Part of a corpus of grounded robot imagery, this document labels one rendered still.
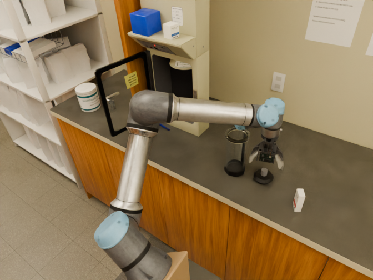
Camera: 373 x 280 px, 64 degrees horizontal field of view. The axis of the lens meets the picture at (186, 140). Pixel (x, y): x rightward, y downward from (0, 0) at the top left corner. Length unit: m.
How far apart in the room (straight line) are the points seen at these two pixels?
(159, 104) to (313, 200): 0.84
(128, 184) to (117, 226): 0.18
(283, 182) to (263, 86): 0.63
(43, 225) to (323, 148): 2.16
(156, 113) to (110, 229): 0.37
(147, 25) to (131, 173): 0.69
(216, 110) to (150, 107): 0.21
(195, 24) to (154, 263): 0.97
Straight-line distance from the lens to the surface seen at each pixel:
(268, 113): 0.99
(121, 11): 1.55
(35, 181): 3.14
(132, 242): 0.95
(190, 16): 1.39
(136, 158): 1.04
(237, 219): 1.48
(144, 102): 0.93
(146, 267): 0.97
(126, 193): 1.06
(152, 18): 1.45
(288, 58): 1.71
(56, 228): 2.67
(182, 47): 1.32
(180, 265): 1.00
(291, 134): 1.76
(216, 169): 1.49
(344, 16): 1.59
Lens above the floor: 1.99
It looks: 39 degrees down
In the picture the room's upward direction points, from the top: 3 degrees counter-clockwise
